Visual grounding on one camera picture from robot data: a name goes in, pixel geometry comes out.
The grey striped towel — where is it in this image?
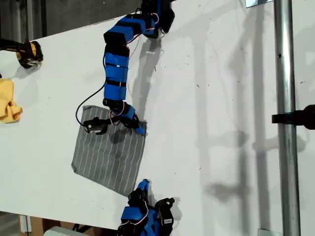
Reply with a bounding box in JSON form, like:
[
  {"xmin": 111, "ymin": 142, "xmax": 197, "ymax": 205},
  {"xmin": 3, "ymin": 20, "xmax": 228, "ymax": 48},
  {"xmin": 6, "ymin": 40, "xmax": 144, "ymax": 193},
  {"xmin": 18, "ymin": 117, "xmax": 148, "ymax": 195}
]
[{"xmin": 71, "ymin": 105, "xmax": 148, "ymax": 197}]

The white box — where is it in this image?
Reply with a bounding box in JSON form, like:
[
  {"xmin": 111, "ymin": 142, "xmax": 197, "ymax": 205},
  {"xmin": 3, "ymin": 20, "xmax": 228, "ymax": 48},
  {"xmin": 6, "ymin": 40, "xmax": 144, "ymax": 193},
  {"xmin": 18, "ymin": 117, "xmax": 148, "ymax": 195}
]
[{"xmin": 43, "ymin": 226, "xmax": 74, "ymax": 236}]

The white table leg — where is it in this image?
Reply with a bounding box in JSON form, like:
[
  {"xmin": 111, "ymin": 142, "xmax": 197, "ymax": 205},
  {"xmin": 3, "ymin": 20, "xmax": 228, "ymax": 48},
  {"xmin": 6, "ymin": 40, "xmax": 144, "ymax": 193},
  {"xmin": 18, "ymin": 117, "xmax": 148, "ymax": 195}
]
[{"xmin": 19, "ymin": 215, "xmax": 32, "ymax": 233}]

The yellow cloth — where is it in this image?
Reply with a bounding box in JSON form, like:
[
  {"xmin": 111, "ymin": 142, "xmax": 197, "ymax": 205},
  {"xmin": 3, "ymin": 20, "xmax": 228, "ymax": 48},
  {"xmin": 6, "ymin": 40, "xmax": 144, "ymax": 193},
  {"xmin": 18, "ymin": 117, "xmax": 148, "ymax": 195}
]
[{"xmin": 0, "ymin": 78, "xmax": 23, "ymax": 124}]

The black clamp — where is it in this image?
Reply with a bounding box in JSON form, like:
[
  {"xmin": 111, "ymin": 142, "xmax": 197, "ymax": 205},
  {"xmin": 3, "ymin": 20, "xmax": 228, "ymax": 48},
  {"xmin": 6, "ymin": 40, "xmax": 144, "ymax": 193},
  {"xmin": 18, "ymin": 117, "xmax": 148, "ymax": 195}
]
[{"xmin": 271, "ymin": 104, "xmax": 315, "ymax": 130}]

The black camera box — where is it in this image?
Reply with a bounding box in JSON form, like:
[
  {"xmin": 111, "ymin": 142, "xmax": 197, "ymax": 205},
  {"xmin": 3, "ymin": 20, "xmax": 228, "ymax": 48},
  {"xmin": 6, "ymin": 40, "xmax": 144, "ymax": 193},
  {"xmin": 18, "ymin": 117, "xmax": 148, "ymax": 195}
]
[
  {"xmin": 155, "ymin": 197, "xmax": 176, "ymax": 231},
  {"xmin": 83, "ymin": 117, "xmax": 108, "ymax": 135}
]

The black camera cable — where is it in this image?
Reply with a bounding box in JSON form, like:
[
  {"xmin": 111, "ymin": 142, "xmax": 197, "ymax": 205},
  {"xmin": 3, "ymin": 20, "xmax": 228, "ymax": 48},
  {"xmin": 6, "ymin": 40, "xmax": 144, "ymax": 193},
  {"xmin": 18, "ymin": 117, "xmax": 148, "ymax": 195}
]
[{"xmin": 75, "ymin": 82, "xmax": 106, "ymax": 127}]

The steel post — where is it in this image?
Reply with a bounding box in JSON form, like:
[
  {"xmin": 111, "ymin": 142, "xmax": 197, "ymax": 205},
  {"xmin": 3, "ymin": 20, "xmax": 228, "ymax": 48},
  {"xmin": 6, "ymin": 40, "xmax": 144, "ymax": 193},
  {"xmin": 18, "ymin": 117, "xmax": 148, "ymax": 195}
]
[{"xmin": 273, "ymin": 0, "xmax": 302, "ymax": 236}]

